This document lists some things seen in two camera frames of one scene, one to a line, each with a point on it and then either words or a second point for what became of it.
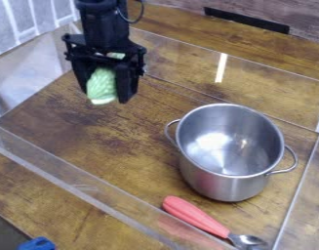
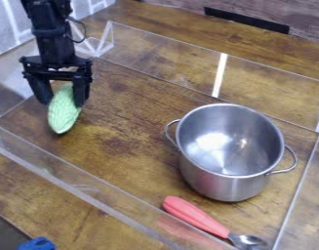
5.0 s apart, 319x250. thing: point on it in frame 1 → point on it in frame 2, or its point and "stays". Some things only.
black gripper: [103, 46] → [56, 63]
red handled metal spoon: [241, 241] stays
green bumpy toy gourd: [102, 85] → [63, 110]
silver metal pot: [231, 147] stays
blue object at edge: [38, 243] stays
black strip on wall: [247, 20] stays
